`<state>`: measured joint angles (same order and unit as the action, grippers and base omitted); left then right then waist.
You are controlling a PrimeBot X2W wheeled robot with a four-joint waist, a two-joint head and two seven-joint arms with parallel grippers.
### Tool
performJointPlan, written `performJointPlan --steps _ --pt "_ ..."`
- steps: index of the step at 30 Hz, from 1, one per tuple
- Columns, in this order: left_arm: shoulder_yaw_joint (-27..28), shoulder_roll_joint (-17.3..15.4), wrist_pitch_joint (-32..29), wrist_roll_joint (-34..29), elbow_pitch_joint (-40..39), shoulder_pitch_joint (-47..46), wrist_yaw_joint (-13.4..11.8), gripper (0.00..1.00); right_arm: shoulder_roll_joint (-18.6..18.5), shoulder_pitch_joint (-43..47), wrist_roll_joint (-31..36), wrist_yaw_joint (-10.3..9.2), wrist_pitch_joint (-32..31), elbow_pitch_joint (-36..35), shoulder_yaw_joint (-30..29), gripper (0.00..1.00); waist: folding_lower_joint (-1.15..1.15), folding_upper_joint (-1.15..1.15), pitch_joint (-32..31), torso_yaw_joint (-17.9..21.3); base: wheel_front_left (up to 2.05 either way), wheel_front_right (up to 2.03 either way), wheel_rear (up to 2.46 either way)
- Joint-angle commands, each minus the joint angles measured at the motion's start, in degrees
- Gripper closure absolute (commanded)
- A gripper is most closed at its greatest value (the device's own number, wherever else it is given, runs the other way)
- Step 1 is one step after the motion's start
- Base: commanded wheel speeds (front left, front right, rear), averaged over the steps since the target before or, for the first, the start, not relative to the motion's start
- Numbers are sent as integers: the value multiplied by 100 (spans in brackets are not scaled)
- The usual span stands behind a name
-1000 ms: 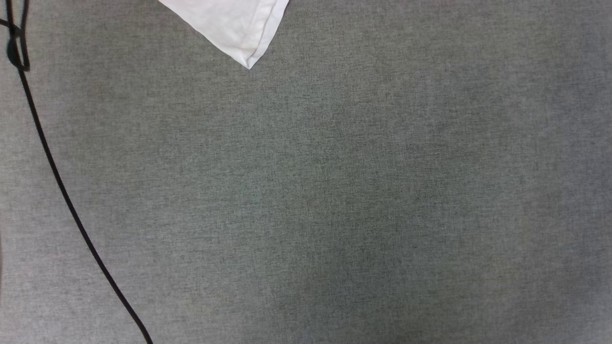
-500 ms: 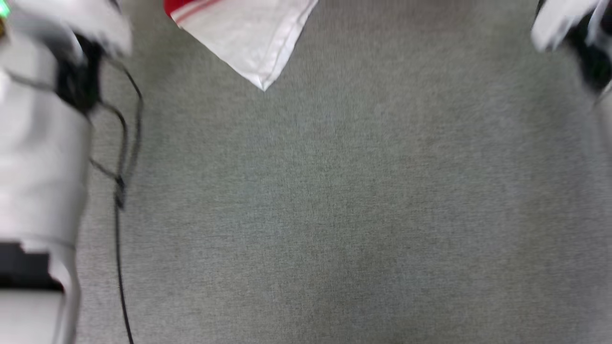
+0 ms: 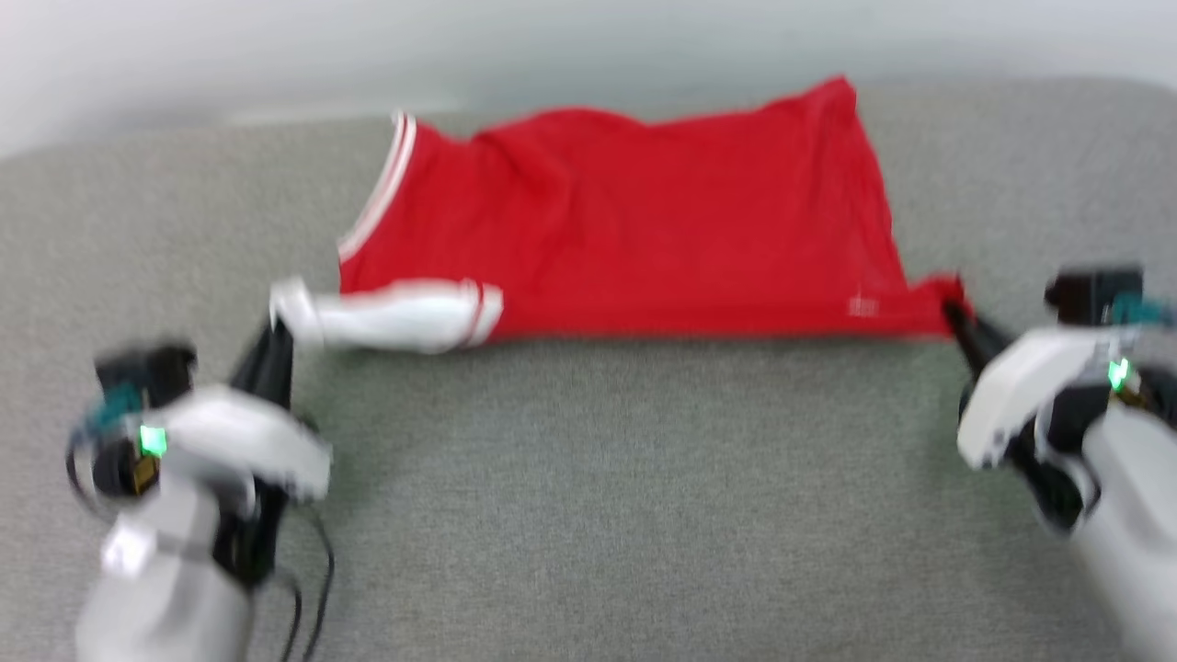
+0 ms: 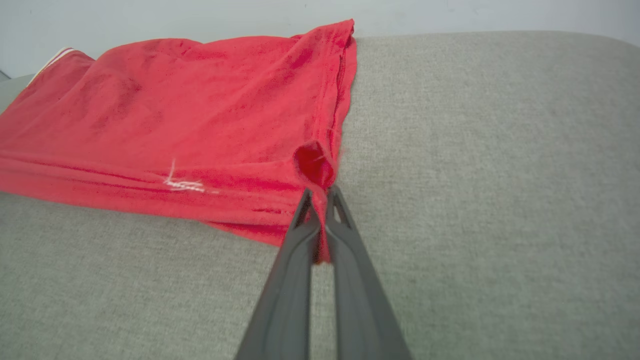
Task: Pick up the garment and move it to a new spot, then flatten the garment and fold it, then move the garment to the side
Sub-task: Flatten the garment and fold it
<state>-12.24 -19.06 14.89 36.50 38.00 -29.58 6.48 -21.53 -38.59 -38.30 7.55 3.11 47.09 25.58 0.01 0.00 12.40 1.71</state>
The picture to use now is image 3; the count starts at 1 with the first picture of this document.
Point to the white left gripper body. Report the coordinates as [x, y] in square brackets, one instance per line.
[248, 441]

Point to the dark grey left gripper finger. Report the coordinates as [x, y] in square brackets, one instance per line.
[280, 368]
[250, 372]

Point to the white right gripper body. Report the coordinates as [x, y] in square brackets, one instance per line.
[1030, 377]

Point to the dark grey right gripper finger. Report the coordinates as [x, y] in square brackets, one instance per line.
[986, 333]
[967, 342]

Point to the red jersey with white sleeves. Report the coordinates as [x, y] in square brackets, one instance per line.
[625, 230]

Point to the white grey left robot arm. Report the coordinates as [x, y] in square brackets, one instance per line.
[156, 579]

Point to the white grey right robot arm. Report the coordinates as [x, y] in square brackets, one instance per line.
[1136, 515]

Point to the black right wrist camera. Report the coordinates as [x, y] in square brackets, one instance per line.
[1094, 292]

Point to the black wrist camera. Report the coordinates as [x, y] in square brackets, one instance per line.
[138, 386]
[1094, 292]

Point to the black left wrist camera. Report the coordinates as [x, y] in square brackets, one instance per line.
[138, 386]

